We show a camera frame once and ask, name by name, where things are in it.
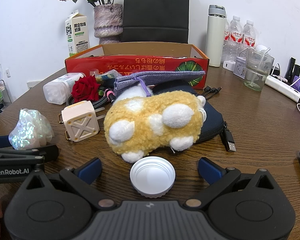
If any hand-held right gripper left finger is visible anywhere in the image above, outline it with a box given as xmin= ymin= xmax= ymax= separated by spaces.
xmin=21 ymin=157 xmax=117 ymax=209

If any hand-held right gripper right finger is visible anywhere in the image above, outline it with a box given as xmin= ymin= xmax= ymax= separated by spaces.
xmin=184 ymin=157 xmax=278 ymax=209

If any iridescent plastic wrap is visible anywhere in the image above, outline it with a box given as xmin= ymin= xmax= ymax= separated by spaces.
xmin=9 ymin=108 xmax=54 ymax=150

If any cream cube charger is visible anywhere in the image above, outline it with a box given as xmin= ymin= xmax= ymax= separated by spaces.
xmin=58 ymin=100 xmax=106 ymax=143

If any white plastic jar lid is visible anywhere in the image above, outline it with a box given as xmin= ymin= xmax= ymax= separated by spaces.
xmin=129 ymin=156 xmax=176 ymax=198

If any white power adapter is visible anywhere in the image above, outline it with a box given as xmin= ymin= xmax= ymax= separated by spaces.
xmin=43 ymin=72 xmax=87 ymax=105

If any grey braided cable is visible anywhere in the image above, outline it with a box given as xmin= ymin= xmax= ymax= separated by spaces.
xmin=66 ymin=90 xmax=115 ymax=106

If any purple knit pouch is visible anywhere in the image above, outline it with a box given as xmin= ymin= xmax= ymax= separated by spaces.
xmin=114 ymin=70 xmax=206 ymax=98

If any red cardboard box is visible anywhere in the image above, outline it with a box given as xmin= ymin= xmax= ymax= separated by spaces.
xmin=64 ymin=43 xmax=210 ymax=90

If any wooden desktop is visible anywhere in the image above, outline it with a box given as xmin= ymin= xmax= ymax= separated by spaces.
xmin=0 ymin=64 xmax=300 ymax=240

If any yellow white plush toy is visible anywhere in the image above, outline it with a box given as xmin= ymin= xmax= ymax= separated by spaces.
xmin=104 ymin=89 xmax=207 ymax=162

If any floral patterned item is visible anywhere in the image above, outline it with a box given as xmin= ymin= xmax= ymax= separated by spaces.
xmin=95 ymin=70 xmax=123 ymax=83

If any clear glass cup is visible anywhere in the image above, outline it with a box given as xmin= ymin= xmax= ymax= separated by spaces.
xmin=245 ymin=47 xmax=275 ymax=77
xmin=243 ymin=67 xmax=268 ymax=92

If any small white tin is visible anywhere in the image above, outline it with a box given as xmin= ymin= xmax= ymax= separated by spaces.
xmin=234 ymin=56 xmax=248 ymax=77

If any white power strip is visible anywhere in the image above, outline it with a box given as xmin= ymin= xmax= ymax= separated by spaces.
xmin=265 ymin=75 xmax=300 ymax=103

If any white green milk carton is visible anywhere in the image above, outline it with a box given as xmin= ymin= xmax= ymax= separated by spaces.
xmin=65 ymin=12 xmax=91 ymax=57

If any white thermos bottle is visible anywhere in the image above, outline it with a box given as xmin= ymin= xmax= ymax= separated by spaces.
xmin=206 ymin=4 xmax=227 ymax=67

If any clear plastic water bottle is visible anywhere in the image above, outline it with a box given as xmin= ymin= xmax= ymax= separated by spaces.
xmin=222 ymin=17 xmax=231 ymax=63
xmin=226 ymin=15 xmax=243 ymax=62
xmin=241 ymin=20 xmax=256 ymax=53

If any white round device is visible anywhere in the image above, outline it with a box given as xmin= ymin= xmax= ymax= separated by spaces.
xmin=255 ymin=44 xmax=269 ymax=55

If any purple ceramic vase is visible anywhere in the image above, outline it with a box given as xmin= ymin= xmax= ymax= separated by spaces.
xmin=93 ymin=4 xmax=124 ymax=45

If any black paper bag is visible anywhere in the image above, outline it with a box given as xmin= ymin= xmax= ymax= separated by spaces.
xmin=120 ymin=0 xmax=190 ymax=44

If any black usb cable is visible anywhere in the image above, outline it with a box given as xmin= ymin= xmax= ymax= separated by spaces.
xmin=219 ymin=127 xmax=237 ymax=153

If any white wall outlet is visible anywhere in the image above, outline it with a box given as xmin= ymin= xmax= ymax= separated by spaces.
xmin=27 ymin=80 xmax=43 ymax=90

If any black multi-head cable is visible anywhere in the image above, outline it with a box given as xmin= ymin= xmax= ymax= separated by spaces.
xmin=202 ymin=85 xmax=222 ymax=97

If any white wall charger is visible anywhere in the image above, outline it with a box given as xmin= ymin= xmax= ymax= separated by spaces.
xmin=223 ymin=60 xmax=237 ymax=71

